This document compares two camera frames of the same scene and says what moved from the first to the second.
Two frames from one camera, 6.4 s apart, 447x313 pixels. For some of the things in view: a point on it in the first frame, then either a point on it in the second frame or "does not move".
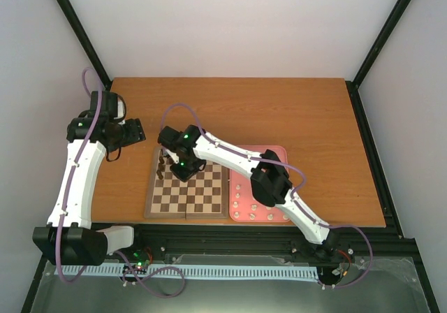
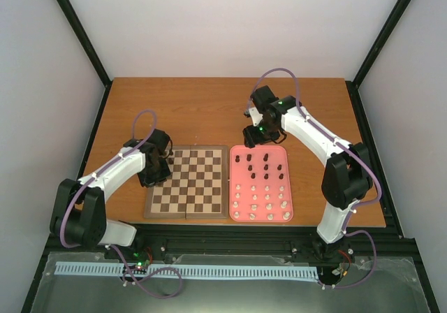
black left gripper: (137, 133) to (148, 183)
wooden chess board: (204, 195) does not move
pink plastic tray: (243, 206) does not move
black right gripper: (184, 177) to (253, 139)
